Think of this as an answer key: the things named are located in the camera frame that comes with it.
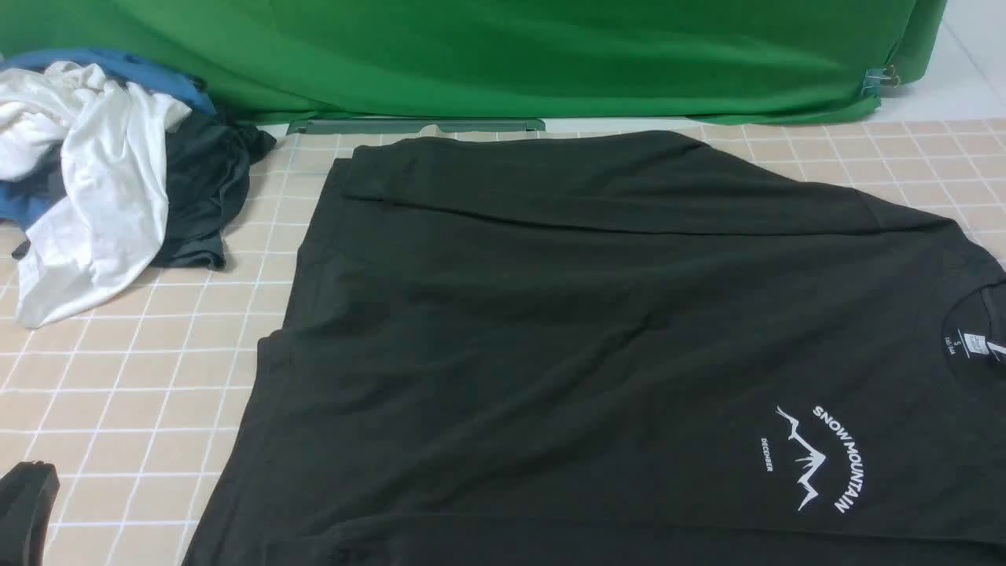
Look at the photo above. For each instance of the dark teal crumpled garment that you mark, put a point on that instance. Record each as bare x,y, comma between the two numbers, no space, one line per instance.
209,160

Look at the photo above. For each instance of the green metal base bar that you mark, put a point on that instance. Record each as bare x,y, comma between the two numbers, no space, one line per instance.
409,126

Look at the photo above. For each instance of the beige checked tablecloth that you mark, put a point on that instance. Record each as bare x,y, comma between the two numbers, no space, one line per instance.
137,403

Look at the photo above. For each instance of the metal binder clip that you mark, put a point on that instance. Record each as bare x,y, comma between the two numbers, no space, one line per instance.
879,80

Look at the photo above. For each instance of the blue crumpled garment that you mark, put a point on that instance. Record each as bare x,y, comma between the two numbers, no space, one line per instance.
118,69

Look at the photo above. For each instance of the green backdrop cloth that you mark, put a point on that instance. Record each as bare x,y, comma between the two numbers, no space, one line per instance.
725,62

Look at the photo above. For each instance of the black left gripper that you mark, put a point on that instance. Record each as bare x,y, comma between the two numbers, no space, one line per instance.
28,493

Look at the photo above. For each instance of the white crumpled shirt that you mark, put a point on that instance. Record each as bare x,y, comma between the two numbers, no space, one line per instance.
112,218

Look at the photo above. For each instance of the dark gray long-sleeved shirt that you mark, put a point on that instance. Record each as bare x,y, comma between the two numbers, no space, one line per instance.
628,350

